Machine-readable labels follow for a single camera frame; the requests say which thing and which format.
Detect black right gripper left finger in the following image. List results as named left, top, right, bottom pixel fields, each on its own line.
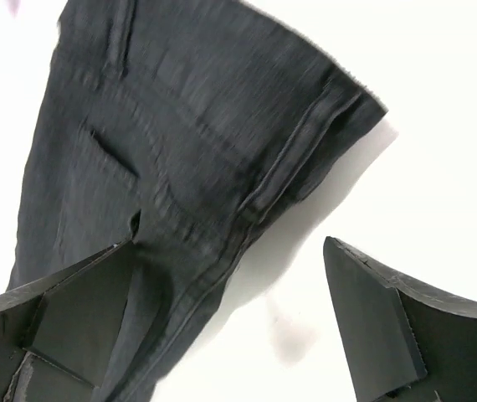
left=0, top=240, right=136, bottom=402

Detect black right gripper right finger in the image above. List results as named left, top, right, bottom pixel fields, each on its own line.
left=323, top=237, right=477, bottom=402

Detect black trousers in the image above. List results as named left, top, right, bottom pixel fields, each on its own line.
left=9, top=1, right=386, bottom=401

